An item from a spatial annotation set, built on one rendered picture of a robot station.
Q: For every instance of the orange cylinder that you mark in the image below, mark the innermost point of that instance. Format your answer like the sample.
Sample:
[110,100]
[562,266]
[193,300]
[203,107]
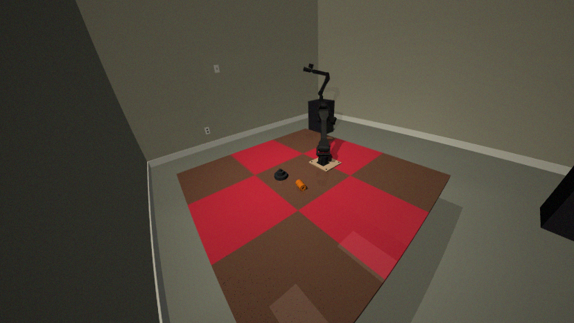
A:
[300,185]

